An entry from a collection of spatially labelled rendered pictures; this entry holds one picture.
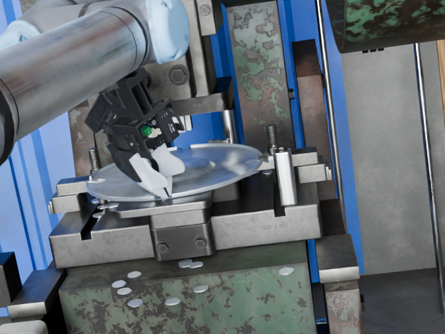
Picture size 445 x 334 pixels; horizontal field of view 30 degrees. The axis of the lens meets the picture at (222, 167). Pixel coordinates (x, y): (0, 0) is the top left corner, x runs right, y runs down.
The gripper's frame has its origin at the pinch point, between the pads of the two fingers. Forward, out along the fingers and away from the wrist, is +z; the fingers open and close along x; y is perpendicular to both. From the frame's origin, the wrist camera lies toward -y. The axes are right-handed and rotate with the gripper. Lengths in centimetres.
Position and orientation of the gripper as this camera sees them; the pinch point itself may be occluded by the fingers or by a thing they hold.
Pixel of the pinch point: (161, 189)
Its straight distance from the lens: 121.8
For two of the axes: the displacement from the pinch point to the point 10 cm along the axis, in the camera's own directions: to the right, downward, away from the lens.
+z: 3.7, 8.1, 4.6
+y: 6.8, 1.0, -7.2
